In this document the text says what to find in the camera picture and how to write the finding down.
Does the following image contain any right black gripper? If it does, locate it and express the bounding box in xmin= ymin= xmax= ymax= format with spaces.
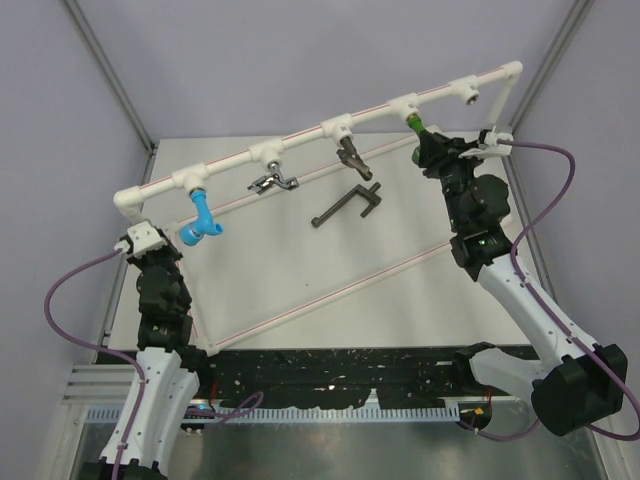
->
xmin=416 ymin=131 xmax=485 ymax=231

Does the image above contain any green plastic faucet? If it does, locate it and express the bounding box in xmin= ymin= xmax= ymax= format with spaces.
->
xmin=406 ymin=113 xmax=430 ymax=169

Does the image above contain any white PVC pipe frame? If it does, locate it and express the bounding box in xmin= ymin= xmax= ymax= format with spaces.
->
xmin=112 ymin=60 xmax=524 ymax=357

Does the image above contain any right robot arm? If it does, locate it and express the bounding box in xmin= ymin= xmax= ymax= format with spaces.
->
xmin=412 ymin=128 xmax=632 ymax=436

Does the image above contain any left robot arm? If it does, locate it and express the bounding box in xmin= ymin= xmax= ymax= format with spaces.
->
xmin=78 ymin=222 xmax=214 ymax=479

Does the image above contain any blue plastic faucet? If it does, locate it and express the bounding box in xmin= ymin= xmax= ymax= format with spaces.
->
xmin=179 ymin=189 xmax=224 ymax=246

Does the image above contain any dark grey installed faucet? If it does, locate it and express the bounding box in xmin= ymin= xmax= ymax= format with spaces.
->
xmin=336 ymin=136 xmax=373 ymax=181

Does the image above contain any chrome metal faucet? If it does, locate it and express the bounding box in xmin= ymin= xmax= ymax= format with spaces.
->
xmin=247 ymin=161 xmax=299 ymax=195

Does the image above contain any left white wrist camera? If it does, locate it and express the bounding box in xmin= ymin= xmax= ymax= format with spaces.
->
xmin=114 ymin=221 xmax=168 ymax=258

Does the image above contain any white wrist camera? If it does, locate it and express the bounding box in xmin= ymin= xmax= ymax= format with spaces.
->
xmin=114 ymin=221 xmax=168 ymax=258
xmin=458 ymin=127 xmax=514 ymax=160

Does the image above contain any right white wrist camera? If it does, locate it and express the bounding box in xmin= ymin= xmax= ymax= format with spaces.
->
xmin=458 ymin=127 xmax=514 ymax=160

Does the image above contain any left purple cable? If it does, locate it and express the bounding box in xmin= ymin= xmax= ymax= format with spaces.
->
xmin=43 ymin=249 xmax=151 ymax=480

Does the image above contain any purple cable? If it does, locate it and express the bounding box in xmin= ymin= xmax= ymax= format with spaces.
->
xmin=497 ymin=139 xmax=636 ymax=441
xmin=43 ymin=249 xmax=151 ymax=480

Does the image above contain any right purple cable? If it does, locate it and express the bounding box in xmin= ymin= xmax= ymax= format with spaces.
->
xmin=497 ymin=139 xmax=636 ymax=441

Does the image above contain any white slotted cable duct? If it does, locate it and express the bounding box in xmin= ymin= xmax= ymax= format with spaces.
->
xmin=85 ymin=403 xmax=460 ymax=425

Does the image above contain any black speckled base plate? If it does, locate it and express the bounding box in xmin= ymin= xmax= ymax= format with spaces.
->
xmin=195 ymin=347 xmax=497 ymax=410

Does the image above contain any right aluminium corner post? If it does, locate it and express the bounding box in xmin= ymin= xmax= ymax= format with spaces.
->
xmin=499 ymin=0 xmax=596 ymax=146

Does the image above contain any aluminium corner post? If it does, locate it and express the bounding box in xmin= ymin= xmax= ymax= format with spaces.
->
xmin=499 ymin=0 xmax=596 ymax=146
xmin=60 ymin=0 xmax=155 ymax=154

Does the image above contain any left aluminium corner post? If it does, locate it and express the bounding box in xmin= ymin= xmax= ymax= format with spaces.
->
xmin=60 ymin=0 xmax=155 ymax=154

